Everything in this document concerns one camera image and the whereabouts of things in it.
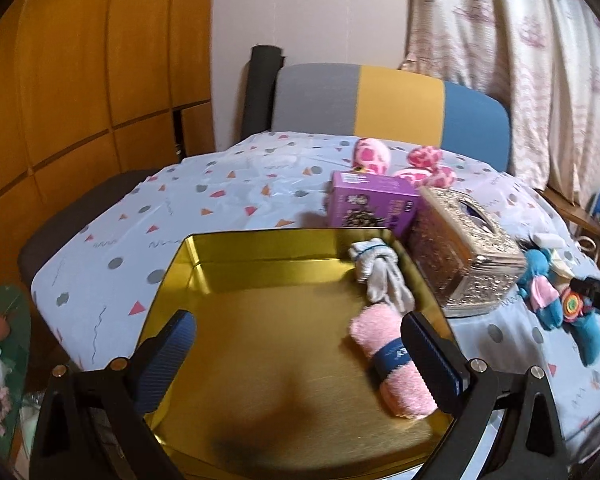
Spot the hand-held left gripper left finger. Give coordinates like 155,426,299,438
30,310,198,480

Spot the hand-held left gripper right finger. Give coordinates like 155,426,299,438
400,311,571,480

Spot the blue rag doll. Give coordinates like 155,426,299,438
517,232,600,367

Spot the pink towel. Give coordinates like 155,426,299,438
349,304,438,420

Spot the white sock bundle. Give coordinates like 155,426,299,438
349,238,416,313

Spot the gold metal tin tray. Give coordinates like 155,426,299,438
139,227,463,476

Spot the pink spotted plush toy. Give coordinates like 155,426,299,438
354,137,457,190

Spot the ornate metallic tissue box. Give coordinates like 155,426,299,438
407,186,527,318

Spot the dark grey chair seat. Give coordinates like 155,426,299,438
17,170,146,286

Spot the green side table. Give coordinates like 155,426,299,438
0,285,33,461

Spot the purple cardboard box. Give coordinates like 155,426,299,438
326,170,423,238

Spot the grey yellow blue chair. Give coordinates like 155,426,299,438
270,62,512,173

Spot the black rolled mat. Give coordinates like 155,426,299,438
240,45,285,141

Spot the orange wooden wardrobe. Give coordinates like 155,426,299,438
0,0,216,286

